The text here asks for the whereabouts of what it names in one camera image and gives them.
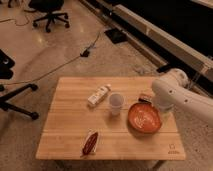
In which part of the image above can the orange ceramic bowl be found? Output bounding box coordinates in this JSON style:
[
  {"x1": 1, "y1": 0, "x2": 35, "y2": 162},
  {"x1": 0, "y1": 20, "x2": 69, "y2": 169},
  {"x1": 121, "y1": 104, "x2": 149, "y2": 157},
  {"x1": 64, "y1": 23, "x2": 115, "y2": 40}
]
[{"x1": 128, "y1": 103, "x2": 162, "y2": 134}]

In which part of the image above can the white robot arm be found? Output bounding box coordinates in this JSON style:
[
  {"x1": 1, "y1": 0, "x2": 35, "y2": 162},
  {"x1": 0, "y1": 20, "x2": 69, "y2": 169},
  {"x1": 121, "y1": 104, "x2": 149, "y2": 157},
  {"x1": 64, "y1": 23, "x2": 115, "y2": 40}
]
[{"x1": 151, "y1": 68, "x2": 213, "y2": 127}]

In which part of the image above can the translucent plastic cup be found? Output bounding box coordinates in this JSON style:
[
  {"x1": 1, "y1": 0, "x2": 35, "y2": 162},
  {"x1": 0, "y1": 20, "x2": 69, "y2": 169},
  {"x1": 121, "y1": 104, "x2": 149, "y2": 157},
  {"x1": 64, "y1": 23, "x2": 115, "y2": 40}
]
[{"x1": 108, "y1": 93, "x2": 124, "y2": 116}]

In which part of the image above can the wooden table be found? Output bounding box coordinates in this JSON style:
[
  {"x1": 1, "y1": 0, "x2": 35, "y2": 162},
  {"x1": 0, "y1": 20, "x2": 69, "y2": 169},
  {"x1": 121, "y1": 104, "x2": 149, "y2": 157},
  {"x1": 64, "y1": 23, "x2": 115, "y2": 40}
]
[{"x1": 36, "y1": 77, "x2": 186, "y2": 160}]

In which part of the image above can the orange small box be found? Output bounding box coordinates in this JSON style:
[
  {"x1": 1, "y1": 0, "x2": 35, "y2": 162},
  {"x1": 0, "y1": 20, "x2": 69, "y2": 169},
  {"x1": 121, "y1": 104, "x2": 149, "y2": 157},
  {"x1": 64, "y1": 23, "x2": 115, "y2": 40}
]
[{"x1": 138, "y1": 93, "x2": 152, "y2": 103}]

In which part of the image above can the black floor plate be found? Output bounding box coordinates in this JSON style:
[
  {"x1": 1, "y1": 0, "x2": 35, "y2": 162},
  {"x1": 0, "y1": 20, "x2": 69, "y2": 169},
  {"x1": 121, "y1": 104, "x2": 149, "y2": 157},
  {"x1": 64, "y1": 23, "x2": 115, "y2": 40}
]
[{"x1": 105, "y1": 28, "x2": 127, "y2": 44}]

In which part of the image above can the red snack packet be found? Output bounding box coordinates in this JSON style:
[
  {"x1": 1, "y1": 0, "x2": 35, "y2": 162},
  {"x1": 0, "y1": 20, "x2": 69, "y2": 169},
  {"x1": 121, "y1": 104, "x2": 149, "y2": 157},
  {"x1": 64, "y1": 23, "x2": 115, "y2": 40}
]
[{"x1": 82, "y1": 132, "x2": 99, "y2": 155}]

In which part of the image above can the black office chair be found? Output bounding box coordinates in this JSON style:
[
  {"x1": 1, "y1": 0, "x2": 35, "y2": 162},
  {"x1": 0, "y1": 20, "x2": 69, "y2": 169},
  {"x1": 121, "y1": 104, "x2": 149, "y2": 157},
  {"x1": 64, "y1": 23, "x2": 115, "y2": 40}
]
[{"x1": 29, "y1": 0, "x2": 70, "y2": 33}]

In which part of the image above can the black chair base left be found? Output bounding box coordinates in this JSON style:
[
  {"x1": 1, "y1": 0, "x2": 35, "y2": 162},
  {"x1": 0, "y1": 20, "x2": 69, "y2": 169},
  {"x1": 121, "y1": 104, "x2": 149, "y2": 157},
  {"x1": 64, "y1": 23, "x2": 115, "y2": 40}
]
[{"x1": 0, "y1": 49, "x2": 39, "y2": 120}]

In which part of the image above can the black floor cable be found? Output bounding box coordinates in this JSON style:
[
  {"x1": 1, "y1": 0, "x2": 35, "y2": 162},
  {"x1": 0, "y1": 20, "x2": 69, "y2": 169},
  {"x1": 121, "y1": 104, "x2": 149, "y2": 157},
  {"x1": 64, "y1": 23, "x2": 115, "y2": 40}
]
[{"x1": 0, "y1": 25, "x2": 111, "y2": 86}]

